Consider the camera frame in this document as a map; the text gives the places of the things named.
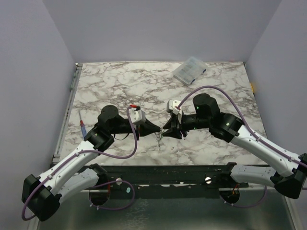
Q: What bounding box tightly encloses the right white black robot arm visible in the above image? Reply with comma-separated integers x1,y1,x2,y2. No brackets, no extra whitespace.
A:
162,93,307,199

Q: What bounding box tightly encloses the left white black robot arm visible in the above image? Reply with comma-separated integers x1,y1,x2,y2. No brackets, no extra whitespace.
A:
22,105,160,221

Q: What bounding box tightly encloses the red blue screwdriver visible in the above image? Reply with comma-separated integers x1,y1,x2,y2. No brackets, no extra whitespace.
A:
78,110,87,139

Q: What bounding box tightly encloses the clear plastic organizer box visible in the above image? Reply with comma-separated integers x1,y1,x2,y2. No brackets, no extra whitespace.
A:
173,57,207,86

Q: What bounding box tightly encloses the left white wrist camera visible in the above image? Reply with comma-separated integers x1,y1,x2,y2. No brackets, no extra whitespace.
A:
130,110,146,126

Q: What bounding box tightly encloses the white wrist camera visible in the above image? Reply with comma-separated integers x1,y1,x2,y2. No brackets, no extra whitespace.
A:
130,110,146,126
166,99,182,115

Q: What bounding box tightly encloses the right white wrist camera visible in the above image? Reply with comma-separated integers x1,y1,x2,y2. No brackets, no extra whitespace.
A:
166,99,182,115

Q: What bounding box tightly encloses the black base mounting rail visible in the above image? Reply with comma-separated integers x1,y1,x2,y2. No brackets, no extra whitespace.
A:
81,163,238,199

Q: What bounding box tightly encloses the aluminium side rail left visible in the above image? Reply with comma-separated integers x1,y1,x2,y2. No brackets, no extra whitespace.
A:
47,63,83,169

